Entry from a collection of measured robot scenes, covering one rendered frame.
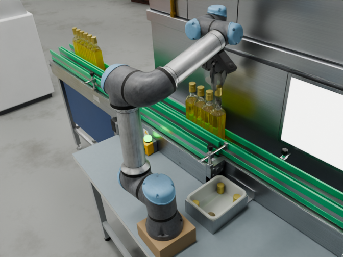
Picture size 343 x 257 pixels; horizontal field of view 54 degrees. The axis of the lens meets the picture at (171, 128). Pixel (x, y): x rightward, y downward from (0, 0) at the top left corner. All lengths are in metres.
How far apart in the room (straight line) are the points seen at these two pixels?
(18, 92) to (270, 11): 3.18
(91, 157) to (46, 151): 1.49
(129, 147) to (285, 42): 0.73
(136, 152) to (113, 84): 0.28
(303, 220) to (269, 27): 0.79
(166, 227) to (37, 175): 1.98
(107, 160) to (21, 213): 1.16
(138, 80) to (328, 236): 0.93
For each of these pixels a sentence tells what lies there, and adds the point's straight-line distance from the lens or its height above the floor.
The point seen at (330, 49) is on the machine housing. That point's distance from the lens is 1.34.
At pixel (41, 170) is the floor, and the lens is 3.16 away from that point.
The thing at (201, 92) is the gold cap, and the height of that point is 1.14.
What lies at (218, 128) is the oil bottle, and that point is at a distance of 1.60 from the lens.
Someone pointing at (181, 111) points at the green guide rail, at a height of 0.92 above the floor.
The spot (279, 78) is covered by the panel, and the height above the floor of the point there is 1.28.
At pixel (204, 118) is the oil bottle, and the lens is 1.63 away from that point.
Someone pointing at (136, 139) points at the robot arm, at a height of 1.20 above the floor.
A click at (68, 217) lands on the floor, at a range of 2.67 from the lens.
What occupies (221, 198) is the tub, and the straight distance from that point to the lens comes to 1.58.
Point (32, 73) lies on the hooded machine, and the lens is 4.08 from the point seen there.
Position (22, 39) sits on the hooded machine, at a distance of 3.95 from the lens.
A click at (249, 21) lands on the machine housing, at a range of 1.51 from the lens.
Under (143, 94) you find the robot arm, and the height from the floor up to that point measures 1.43.
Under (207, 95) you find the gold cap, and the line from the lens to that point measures 1.57.
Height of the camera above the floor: 1.92
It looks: 35 degrees down
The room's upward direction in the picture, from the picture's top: 4 degrees counter-clockwise
